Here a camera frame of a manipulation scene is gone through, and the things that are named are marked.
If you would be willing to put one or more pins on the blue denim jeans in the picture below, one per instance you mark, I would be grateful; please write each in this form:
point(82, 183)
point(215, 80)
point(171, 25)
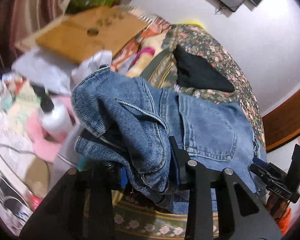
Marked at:
point(127, 121)

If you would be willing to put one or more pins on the white plastic bottle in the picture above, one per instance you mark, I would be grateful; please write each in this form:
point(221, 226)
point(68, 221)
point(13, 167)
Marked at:
point(53, 115)

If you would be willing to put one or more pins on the black folded garment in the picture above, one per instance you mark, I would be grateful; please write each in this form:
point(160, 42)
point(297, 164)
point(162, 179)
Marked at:
point(195, 72)

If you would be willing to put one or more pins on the striped maroon curtain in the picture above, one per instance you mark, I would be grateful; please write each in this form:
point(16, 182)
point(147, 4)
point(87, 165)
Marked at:
point(21, 18)

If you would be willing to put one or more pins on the pink cloth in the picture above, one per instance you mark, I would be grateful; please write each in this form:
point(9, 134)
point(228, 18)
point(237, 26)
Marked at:
point(44, 146)

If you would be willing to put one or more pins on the orange patterned blanket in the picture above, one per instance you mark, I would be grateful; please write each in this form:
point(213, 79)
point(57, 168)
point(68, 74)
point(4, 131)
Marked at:
point(139, 52)

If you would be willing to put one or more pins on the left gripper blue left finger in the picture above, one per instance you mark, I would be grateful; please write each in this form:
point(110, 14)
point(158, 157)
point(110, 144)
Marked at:
point(123, 178)

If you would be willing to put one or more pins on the dark floral bedspread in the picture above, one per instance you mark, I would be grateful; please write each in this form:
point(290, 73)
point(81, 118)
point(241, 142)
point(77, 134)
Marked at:
point(137, 218)

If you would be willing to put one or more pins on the yellow curved footboard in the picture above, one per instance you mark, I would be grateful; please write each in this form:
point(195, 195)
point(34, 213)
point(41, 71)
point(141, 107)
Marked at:
point(194, 22)

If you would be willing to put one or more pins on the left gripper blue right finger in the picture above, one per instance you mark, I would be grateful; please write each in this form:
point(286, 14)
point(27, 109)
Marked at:
point(180, 158)

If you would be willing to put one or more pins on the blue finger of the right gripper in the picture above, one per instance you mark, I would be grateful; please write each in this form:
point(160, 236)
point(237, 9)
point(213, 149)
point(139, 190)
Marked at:
point(262, 164)

